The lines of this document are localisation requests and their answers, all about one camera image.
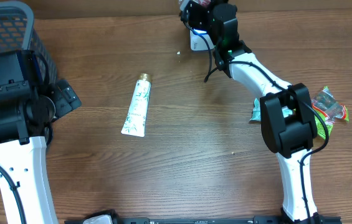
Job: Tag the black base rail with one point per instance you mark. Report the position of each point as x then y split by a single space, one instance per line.
111 216

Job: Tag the green chip bag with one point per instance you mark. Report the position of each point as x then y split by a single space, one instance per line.
329 109

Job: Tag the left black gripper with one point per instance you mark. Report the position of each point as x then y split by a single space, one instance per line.
65 97

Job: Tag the white barcode scanner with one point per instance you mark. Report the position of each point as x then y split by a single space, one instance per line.
197 43

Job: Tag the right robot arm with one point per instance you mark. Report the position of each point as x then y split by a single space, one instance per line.
287 119

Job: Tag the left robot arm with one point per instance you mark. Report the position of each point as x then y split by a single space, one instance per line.
29 104

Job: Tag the cup noodles container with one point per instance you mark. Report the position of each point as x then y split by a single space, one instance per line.
204 3

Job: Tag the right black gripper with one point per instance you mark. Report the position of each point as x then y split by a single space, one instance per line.
199 25

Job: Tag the teal snack packet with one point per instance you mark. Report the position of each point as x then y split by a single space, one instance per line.
256 115

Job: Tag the white tube with gold cap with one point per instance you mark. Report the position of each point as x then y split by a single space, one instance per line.
135 121

